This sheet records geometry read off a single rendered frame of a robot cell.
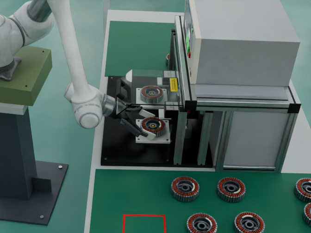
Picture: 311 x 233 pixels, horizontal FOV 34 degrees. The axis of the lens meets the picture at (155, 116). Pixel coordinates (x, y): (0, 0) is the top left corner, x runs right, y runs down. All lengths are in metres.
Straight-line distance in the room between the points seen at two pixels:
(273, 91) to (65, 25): 0.84
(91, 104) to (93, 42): 2.50
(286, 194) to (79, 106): 0.90
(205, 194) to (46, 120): 1.78
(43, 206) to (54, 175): 0.25
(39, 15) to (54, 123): 1.29
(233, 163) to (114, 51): 1.06
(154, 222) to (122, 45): 1.28
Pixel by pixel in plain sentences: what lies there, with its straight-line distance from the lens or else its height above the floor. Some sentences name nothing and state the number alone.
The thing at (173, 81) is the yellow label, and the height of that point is 1.07.
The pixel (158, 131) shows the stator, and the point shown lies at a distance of 2.18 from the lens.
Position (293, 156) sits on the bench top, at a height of 0.75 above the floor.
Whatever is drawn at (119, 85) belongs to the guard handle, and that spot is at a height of 1.06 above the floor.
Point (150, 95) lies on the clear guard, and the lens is 1.97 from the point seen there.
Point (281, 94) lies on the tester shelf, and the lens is 1.99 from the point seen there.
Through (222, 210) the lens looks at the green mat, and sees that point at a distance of 1.99.
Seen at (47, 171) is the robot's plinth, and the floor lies 0.02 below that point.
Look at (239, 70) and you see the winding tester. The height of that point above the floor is 1.18.
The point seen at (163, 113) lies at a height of 0.88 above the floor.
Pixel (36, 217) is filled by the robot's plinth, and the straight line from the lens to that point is 2.92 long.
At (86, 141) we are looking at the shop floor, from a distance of 3.36.
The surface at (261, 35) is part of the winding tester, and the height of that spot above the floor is 1.32.
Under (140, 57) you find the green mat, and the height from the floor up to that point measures 0.75.
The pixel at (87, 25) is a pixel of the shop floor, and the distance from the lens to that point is 4.67.
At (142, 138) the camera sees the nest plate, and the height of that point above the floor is 0.78.
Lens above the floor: 2.23
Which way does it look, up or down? 39 degrees down
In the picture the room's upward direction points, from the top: 4 degrees clockwise
